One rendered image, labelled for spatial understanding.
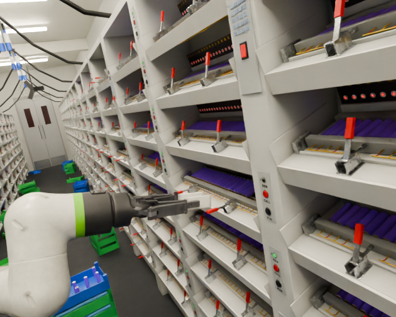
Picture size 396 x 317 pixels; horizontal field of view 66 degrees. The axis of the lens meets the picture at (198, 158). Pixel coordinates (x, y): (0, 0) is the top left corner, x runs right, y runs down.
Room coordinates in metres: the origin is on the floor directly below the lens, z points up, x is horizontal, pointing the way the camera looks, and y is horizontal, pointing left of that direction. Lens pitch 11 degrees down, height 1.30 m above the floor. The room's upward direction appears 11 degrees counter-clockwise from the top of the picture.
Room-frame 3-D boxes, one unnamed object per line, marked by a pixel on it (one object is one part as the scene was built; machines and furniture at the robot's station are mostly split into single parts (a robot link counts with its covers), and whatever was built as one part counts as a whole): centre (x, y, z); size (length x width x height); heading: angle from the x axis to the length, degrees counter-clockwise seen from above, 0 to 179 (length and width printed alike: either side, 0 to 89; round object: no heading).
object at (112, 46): (1.99, 0.34, 0.88); 0.20 x 0.09 x 1.75; 114
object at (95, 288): (1.47, 0.76, 0.44); 0.30 x 0.20 x 0.08; 121
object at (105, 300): (1.47, 0.76, 0.36); 0.30 x 0.20 x 0.08; 121
